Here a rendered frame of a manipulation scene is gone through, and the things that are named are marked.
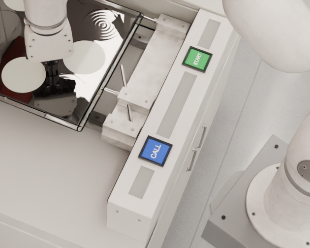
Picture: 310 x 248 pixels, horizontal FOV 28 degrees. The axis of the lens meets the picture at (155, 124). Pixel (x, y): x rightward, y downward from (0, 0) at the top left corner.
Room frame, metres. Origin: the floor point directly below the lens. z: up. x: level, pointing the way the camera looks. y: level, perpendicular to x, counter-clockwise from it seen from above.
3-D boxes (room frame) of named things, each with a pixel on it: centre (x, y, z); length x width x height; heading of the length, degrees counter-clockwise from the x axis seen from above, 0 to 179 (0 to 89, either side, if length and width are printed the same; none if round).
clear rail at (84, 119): (0.85, 0.12, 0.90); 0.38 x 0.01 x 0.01; 167
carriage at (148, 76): (0.85, 0.03, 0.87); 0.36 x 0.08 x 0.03; 167
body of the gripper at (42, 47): (0.82, 0.26, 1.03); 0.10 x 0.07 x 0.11; 113
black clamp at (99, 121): (0.71, 0.13, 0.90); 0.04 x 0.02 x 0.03; 77
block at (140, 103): (0.77, 0.05, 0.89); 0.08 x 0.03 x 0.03; 77
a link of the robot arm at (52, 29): (0.81, 0.26, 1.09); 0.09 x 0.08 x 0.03; 113
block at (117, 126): (0.70, 0.07, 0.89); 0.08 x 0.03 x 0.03; 77
